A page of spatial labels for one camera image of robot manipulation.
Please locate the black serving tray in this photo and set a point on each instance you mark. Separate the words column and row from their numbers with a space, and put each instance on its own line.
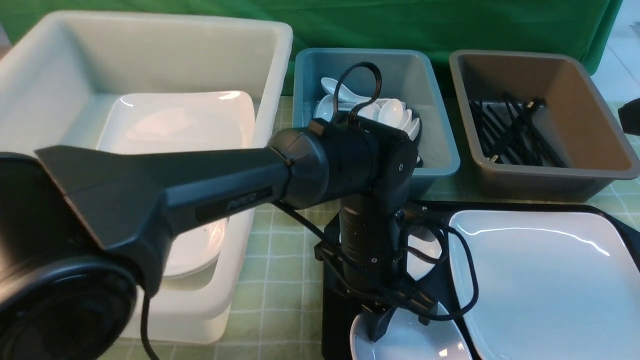
column 340, row 310

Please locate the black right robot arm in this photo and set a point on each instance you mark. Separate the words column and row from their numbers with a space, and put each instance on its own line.
column 629, row 117

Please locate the black chopsticks pile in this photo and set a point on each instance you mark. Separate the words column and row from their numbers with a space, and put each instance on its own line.
column 511, row 137

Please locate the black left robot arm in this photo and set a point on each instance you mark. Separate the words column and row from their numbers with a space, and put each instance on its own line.
column 83, row 229

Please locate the green backdrop cloth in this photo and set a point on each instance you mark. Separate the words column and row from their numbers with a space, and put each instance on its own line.
column 575, row 28

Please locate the green checkered tablecloth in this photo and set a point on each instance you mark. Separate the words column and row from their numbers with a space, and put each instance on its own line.
column 276, row 310

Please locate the small white bowl in bin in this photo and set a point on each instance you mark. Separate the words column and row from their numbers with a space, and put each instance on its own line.
column 195, row 250

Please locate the white bowl tray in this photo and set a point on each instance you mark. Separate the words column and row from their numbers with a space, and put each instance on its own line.
column 417, row 260
column 408, row 339

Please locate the large white rice plate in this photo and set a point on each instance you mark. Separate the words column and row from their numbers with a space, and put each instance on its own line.
column 551, row 286

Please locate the teal plastic bin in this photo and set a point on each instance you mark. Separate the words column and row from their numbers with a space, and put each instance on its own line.
column 408, row 76

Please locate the white square plate in bin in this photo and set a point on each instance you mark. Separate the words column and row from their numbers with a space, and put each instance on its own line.
column 145, row 123

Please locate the large white plastic bin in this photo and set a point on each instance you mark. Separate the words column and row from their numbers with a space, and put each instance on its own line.
column 60, row 81

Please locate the grey brown plastic bin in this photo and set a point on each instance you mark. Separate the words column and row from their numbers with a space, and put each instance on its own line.
column 554, row 93

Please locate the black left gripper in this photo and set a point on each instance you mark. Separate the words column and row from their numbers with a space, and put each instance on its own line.
column 378, row 300

